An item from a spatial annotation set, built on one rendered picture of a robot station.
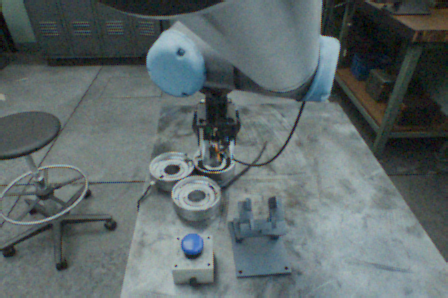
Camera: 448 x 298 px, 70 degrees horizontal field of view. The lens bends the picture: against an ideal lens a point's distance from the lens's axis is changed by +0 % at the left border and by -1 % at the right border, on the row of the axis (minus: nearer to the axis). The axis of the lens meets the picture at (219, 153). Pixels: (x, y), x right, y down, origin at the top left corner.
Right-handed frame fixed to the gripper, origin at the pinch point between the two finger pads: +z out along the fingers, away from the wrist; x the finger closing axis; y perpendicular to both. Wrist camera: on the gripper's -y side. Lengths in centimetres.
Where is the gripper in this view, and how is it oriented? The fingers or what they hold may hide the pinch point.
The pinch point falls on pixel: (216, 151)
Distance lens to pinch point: 70.6
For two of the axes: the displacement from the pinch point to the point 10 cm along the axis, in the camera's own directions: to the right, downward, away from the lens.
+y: 0.2, 7.1, -7.0
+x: 10.0, -0.2, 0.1
